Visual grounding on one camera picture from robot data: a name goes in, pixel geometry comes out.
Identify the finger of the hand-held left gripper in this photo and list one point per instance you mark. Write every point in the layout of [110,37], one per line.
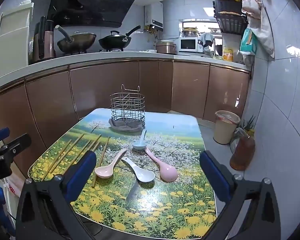
[15,146]
[0,135]

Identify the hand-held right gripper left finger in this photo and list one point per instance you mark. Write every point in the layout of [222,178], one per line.
[81,173]

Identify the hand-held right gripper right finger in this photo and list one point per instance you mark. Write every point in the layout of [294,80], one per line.
[214,176]

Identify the beige pink plastic spoon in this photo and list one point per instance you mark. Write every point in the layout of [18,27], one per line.
[103,172]

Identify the bunch of bamboo chopsticks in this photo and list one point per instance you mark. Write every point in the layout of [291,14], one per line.
[105,150]

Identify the white plastic spoon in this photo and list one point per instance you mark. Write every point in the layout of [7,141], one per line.
[146,176]

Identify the light blue plastic spoon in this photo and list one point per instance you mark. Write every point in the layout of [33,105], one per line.
[140,145]

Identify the white printed plastic bag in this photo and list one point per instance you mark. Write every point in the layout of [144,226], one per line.
[11,188]

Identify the amber oil bottle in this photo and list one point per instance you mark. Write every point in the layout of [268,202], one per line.
[242,152]

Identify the clear plastic bag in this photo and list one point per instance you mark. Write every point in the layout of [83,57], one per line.
[236,136]

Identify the beige trash bin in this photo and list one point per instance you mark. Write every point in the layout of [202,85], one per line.
[224,130]

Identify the green onions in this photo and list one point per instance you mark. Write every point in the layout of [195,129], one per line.
[248,125]

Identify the grey folded cloth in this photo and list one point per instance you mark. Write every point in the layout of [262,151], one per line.
[126,129]

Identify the copper kitchen base cabinets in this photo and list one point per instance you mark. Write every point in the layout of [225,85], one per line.
[102,87]

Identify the white appliance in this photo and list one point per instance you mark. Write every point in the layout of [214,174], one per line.
[12,40]

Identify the bronze wok with lid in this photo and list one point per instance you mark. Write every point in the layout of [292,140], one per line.
[77,42]

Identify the yellow packet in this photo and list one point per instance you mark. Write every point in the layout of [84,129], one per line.
[227,55]

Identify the black wok with lid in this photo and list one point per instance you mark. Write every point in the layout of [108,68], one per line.
[115,43]

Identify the white microwave oven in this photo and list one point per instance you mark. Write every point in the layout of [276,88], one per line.
[188,44]

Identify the brown rice cooker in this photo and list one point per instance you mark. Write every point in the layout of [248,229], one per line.
[166,48]

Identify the teal packet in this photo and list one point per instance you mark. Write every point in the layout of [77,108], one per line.
[247,42]

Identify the grey hanging towel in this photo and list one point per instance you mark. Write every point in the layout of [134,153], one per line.
[206,38]

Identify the steel pot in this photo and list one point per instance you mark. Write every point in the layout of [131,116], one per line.
[189,32]

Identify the black range hood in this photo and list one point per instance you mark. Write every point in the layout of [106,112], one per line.
[95,2]

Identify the white water heater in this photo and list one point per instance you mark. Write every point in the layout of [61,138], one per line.
[153,15]

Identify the hanging plastic bags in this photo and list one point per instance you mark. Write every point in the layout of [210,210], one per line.
[254,7]

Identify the black wall rack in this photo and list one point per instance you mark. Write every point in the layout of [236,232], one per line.
[229,7]

